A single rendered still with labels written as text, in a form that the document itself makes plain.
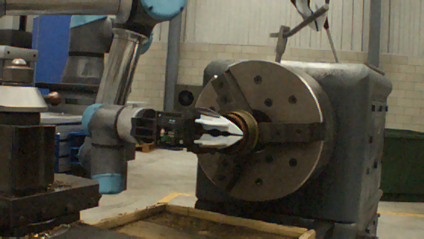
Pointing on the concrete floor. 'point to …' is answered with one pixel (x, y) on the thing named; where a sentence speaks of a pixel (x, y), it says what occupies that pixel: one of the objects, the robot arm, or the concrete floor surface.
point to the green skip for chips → (403, 166)
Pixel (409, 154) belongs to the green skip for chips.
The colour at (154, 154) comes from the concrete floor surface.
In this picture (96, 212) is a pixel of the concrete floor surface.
